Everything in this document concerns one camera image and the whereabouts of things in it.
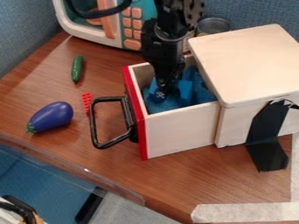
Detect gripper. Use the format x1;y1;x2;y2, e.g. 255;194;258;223
141;20;190;102

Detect blue cloth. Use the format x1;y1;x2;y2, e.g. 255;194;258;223
141;65;219;115

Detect drawer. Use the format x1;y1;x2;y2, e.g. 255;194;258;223
87;54;222;161

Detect silver can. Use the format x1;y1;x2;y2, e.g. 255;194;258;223
195;17;233;38

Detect cabinet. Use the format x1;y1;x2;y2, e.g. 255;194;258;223
186;23;299;149

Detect toy microwave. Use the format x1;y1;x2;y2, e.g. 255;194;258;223
51;0;161;53

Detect red toy block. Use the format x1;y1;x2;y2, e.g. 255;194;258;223
80;92;94;116

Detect green toy cucumber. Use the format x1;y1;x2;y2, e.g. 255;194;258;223
70;55;86;84

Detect black tape strip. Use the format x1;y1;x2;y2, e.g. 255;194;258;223
244;98;299;173

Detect purple toy eggplant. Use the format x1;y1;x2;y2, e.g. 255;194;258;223
24;101;75;135

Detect white tape strip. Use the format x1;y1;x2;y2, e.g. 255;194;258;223
189;133;299;224

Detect black cable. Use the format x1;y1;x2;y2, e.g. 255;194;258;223
63;0;134;19

